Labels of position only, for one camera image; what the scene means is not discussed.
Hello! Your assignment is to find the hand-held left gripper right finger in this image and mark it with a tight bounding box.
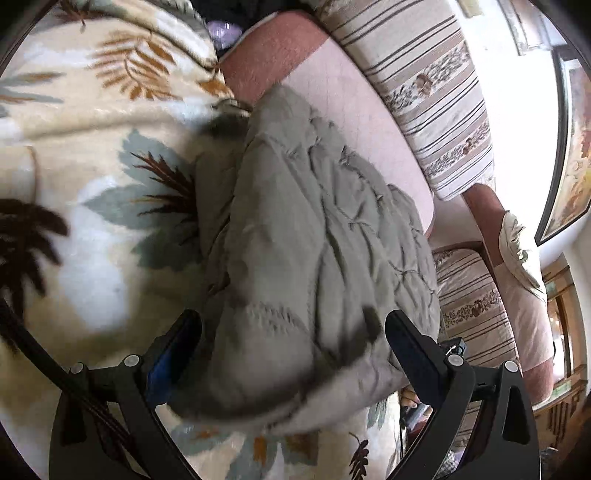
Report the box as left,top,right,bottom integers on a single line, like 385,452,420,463
384,310,541,480

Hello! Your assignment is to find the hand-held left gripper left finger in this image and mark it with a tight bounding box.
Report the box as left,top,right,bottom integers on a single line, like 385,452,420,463
48,309,204,480

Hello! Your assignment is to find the olive quilted hooded jacket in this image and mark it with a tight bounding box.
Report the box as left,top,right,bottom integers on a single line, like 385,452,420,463
173,84,441,437

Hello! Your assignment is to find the red and black clothes pile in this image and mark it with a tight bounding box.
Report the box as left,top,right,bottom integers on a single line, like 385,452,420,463
191,0,315,16

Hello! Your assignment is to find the striped floral sofa seat cushion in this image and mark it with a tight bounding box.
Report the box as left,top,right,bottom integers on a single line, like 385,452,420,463
431,248,522,462

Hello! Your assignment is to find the short pink bolster cushion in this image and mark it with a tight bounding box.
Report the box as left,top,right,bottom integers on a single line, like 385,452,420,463
462,182,556,403

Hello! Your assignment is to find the white cloth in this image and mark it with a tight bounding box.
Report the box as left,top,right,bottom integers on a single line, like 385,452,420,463
499,210,548,304

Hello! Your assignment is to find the carved wooden furniture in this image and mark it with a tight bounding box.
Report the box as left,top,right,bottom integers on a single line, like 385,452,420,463
531,258,591,455

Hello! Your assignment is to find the leaf print blanket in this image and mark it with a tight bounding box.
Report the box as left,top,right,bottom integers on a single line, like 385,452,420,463
0,0,403,480

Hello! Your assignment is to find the long pink bolster cushion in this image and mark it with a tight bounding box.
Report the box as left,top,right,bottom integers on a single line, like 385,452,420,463
221,10,435,239

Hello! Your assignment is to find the striped floral sofa back cushion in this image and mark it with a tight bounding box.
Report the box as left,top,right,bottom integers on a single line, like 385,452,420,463
318,0,496,202

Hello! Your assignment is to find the purple patterned cloth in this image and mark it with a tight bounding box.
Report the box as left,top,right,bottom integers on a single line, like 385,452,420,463
206,20,242,49

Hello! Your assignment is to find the black cable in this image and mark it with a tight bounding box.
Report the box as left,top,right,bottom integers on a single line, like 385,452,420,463
0,299,139,464

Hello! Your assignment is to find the dark framed wall picture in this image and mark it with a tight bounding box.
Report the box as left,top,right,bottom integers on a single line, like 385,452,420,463
534,48,591,246

